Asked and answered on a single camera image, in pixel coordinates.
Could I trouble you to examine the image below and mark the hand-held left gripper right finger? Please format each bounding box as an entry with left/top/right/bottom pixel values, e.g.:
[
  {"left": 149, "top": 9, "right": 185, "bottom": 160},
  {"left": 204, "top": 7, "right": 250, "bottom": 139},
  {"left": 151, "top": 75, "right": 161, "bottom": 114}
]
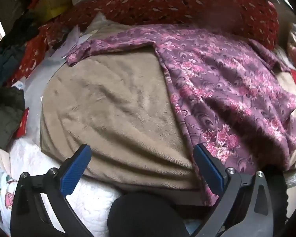
[{"left": 193, "top": 144, "right": 273, "bottom": 237}]

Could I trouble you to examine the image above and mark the red star print cloth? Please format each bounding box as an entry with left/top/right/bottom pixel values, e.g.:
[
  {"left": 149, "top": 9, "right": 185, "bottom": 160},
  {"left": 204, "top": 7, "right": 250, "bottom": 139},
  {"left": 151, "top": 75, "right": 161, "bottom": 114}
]
[{"left": 5, "top": 27, "right": 55, "bottom": 87}]

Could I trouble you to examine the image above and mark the person's leg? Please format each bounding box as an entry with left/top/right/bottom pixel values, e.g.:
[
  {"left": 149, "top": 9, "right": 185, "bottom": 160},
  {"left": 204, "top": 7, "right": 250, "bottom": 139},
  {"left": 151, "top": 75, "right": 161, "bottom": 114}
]
[{"left": 107, "top": 191, "right": 189, "bottom": 237}]

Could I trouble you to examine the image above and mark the white quilt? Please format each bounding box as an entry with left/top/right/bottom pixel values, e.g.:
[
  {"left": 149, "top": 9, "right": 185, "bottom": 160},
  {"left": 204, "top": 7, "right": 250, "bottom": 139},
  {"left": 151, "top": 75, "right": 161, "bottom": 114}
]
[{"left": 9, "top": 138, "right": 124, "bottom": 237}]

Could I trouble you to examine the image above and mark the red patterned blanket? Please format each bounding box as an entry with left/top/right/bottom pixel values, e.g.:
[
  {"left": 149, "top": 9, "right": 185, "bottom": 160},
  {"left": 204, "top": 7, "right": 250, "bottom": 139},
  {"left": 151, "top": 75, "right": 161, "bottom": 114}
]
[{"left": 38, "top": 0, "right": 280, "bottom": 52}]

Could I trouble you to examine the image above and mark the beige fleece blanket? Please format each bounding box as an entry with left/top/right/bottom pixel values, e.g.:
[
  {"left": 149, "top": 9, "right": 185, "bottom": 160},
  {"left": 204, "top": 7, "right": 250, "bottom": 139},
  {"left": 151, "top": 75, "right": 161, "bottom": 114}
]
[{"left": 39, "top": 23, "right": 296, "bottom": 199}]

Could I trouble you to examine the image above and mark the purple floral garment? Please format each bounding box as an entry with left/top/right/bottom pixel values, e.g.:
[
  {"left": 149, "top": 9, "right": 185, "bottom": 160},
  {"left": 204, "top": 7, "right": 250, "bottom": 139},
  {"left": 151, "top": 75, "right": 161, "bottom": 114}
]
[{"left": 65, "top": 25, "right": 296, "bottom": 206}]

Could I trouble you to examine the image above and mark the dark blue cloth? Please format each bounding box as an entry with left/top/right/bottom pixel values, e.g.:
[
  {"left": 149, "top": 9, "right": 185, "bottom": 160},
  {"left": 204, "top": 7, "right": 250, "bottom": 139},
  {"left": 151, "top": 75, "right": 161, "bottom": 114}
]
[{"left": 0, "top": 45, "right": 27, "bottom": 88}]

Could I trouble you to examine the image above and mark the dark olive cloth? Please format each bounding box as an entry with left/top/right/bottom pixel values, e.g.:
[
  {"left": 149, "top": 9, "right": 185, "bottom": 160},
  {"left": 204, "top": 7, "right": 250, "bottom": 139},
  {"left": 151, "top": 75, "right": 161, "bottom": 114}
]
[{"left": 0, "top": 87, "right": 26, "bottom": 151}]

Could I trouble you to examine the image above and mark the yellow box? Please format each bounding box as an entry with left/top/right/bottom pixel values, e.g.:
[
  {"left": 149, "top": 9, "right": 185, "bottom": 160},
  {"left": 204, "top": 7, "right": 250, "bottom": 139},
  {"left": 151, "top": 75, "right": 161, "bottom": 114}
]
[{"left": 36, "top": 0, "right": 73, "bottom": 19}]

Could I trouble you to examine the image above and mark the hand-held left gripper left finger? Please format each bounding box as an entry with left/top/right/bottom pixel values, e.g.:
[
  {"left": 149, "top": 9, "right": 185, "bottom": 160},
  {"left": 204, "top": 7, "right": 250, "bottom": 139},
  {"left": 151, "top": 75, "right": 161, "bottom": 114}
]
[{"left": 11, "top": 144, "right": 94, "bottom": 237}]

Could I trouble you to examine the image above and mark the cartoon printed cloth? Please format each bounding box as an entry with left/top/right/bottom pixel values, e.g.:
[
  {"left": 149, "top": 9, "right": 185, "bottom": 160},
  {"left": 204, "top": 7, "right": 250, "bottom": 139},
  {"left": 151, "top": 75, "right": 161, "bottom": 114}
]
[{"left": 0, "top": 143, "right": 18, "bottom": 237}]

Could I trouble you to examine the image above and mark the pile of dark clothes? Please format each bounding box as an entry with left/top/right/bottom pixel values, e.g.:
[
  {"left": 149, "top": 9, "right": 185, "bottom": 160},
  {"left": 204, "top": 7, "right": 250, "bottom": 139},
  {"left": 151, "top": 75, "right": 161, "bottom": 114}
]
[{"left": 0, "top": 0, "right": 50, "bottom": 48}]

